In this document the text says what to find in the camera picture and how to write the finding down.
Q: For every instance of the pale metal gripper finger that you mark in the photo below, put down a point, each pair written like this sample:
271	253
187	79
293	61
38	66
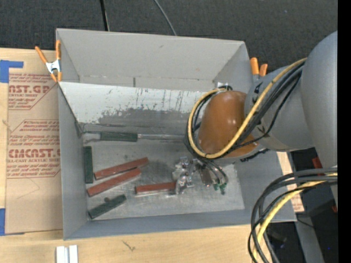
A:
183	166
184	184

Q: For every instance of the red-brown flat block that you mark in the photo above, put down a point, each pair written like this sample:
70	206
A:
155	188
120	168
113	182

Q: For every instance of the dark green flat block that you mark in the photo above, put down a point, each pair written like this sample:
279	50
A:
118	136
88	164
107	206

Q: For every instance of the grey metal bin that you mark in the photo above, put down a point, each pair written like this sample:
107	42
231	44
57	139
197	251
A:
153	64

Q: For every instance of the brown cardboard board red print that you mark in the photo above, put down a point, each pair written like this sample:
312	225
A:
33	185

